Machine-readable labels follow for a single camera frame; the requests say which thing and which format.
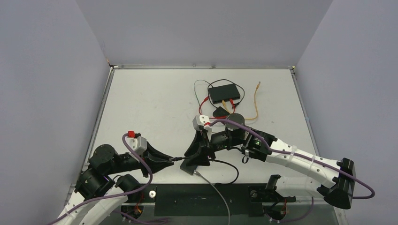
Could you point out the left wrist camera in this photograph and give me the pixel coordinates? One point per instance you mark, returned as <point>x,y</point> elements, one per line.
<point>138,142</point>

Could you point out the black Mercury switch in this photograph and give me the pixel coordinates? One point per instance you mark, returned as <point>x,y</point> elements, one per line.
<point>223,93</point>

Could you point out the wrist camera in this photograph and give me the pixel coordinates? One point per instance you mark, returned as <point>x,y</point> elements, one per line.
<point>138,142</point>
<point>202,123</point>

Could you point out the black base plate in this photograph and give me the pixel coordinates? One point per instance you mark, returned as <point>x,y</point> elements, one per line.
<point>177,200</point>

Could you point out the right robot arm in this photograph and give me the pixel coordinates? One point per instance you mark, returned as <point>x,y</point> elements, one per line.
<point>331,180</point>

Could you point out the ribbed black network switch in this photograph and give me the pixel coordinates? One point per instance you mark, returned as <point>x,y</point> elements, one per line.
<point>189,164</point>

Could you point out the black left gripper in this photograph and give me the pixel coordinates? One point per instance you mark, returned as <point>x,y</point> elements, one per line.
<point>152,153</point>

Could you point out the black power brick adapter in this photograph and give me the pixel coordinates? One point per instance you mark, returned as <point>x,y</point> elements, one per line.
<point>220,113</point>

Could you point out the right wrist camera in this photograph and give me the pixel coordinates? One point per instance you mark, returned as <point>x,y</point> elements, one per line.
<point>202,123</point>

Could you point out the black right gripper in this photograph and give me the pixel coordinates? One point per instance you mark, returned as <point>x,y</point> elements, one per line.
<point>207,145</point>

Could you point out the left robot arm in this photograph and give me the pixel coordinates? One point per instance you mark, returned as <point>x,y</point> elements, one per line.
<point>110,180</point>

